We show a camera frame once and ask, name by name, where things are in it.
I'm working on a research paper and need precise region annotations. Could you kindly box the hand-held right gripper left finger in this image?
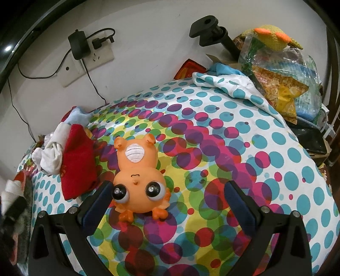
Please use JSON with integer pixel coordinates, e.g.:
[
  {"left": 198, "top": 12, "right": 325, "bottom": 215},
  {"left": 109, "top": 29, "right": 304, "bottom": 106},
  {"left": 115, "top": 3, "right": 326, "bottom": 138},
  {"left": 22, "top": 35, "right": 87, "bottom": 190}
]
[{"left": 28, "top": 180, "right": 115, "bottom": 276}]

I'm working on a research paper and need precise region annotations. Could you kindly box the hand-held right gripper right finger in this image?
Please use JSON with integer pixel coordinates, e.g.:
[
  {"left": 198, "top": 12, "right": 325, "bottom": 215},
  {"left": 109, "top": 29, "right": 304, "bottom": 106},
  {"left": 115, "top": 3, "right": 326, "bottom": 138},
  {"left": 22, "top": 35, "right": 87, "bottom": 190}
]
[{"left": 224, "top": 180, "right": 312, "bottom": 276}]

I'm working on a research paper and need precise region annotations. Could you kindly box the orange big-eyed rubber toy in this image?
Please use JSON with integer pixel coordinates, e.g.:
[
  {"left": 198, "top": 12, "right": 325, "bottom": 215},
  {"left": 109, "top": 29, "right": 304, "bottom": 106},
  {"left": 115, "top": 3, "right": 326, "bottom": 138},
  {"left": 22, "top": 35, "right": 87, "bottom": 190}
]
[{"left": 110, "top": 133, "right": 171, "bottom": 222}]

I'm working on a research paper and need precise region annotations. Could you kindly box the light blue cloth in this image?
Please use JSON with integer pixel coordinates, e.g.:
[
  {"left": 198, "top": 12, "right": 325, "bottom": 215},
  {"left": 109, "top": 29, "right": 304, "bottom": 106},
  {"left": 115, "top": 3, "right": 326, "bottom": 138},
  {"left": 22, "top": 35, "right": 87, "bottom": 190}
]
[{"left": 63, "top": 106, "right": 92, "bottom": 126}]

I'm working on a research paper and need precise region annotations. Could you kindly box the red cloth pouch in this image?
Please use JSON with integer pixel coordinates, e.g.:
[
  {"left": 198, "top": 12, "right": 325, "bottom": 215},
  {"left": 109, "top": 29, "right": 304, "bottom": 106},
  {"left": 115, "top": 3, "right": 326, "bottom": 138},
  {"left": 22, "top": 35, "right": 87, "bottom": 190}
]
[{"left": 61, "top": 124, "right": 98, "bottom": 200}]

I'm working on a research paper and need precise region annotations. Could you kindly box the colourful polka dot bedsheet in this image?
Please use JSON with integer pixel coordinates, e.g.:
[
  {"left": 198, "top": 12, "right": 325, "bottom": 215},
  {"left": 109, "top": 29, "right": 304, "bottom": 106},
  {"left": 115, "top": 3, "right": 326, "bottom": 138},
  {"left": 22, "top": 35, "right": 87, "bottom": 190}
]
[{"left": 17, "top": 78, "right": 334, "bottom": 276}]

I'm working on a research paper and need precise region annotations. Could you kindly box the white cloth bundle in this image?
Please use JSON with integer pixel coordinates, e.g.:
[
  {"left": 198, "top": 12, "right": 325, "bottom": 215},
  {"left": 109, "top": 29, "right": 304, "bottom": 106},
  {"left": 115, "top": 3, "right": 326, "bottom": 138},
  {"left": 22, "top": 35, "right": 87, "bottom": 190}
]
[{"left": 32, "top": 123, "right": 72, "bottom": 176}]

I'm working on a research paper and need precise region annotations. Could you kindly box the dark patterned cloth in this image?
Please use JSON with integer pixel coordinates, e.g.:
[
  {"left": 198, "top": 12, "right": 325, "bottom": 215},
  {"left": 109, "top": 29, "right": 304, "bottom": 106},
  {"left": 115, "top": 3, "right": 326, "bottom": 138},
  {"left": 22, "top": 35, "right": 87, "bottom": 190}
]
[{"left": 0, "top": 172, "right": 34, "bottom": 266}]

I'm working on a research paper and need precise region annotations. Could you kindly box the white sock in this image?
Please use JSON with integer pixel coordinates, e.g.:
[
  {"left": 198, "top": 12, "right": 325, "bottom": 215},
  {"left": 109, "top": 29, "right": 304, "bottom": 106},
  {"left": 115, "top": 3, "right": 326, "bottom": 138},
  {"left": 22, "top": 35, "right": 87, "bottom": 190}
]
[{"left": 0, "top": 179, "right": 26, "bottom": 213}]

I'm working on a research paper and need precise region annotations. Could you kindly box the dark green bag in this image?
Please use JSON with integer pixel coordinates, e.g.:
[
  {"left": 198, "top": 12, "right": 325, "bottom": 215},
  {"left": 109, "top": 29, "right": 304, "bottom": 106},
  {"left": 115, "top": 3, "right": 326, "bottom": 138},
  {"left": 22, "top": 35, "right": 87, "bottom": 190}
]
[{"left": 289, "top": 119, "right": 328, "bottom": 156}]

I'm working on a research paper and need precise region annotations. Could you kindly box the white teal dotted cloth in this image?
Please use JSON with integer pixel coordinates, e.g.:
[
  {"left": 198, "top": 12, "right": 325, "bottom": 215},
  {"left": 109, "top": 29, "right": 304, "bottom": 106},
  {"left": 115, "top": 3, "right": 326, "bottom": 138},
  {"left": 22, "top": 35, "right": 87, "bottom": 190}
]
[{"left": 192, "top": 72, "right": 287, "bottom": 125}]

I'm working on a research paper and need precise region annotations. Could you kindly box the plastic bag of building blocks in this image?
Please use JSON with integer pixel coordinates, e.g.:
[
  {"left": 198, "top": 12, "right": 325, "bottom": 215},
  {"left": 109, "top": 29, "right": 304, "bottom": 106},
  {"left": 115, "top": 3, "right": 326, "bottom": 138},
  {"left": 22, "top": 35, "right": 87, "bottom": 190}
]
[{"left": 238, "top": 34, "right": 323, "bottom": 125}]

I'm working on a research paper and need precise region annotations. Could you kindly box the red yellow patterned cloth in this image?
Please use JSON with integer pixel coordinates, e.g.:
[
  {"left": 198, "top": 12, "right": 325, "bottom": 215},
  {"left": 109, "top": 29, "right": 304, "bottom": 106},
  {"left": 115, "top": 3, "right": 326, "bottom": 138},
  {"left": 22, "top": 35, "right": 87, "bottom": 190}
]
[{"left": 174, "top": 59, "right": 208, "bottom": 80}]

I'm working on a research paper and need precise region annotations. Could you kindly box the cardboard box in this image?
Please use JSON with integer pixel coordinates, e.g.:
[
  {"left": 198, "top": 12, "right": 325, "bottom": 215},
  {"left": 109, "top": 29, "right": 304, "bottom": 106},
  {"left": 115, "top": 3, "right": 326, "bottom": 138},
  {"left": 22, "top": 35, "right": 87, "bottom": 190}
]
[{"left": 206, "top": 54, "right": 241, "bottom": 70}]

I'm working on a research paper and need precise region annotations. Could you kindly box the black power adapter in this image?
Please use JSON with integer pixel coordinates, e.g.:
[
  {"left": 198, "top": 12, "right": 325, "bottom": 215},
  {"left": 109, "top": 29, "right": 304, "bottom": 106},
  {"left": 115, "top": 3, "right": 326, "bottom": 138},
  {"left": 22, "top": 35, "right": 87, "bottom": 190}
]
[{"left": 68, "top": 30, "right": 91, "bottom": 61}]

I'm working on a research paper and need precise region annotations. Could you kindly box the yellow knitted toy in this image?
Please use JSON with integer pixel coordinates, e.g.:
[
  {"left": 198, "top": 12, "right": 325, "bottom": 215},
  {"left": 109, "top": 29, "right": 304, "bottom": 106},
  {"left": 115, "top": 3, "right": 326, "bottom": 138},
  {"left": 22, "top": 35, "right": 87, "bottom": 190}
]
[{"left": 238, "top": 25, "right": 304, "bottom": 51}]

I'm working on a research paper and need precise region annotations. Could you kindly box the white plastic frame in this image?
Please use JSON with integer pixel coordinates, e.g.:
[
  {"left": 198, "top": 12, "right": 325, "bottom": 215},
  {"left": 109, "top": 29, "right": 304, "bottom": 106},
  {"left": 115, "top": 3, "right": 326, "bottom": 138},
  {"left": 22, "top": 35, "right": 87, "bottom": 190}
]
[{"left": 317, "top": 103, "right": 340, "bottom": 141}]

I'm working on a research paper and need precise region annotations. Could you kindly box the black adapter cable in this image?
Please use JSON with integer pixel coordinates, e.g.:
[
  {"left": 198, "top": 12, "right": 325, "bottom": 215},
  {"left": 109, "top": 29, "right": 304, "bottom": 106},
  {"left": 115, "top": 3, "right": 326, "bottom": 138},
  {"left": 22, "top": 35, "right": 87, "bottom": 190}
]
[{"left": 81, "top": 58, "right": 107, "bottom": 104}]

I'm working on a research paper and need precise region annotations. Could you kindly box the black drooping cable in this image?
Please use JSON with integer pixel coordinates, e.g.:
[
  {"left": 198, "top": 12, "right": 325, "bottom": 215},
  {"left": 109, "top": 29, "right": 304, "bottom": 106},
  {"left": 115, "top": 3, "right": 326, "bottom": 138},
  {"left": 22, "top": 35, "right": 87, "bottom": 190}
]
[{"left": 18, "top": 50, "right": 73, "bottom": 79}]

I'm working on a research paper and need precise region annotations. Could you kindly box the beige wall socket panel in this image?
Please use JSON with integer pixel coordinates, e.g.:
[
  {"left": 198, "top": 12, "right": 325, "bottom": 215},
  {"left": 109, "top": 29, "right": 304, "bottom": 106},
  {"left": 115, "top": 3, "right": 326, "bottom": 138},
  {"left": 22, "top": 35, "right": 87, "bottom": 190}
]
[{"left": 59, "top": 45, "right": 115, "bottom": 88}]

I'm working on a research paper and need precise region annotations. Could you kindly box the black plug with cable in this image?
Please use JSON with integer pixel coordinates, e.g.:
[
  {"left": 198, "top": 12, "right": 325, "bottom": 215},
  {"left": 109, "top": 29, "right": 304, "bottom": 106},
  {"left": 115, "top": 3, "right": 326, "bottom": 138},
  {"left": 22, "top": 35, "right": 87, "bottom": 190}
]
[{"left": 88, "top": 27, "right": 116, "bottom": 51}]

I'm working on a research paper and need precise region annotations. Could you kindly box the black clamp mount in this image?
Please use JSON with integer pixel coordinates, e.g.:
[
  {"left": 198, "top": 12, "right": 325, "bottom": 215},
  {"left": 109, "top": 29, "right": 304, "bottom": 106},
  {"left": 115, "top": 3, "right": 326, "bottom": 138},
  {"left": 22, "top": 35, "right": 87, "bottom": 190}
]
[{"left": 189, "top": 15, "right": 239, "bottom": 60}]

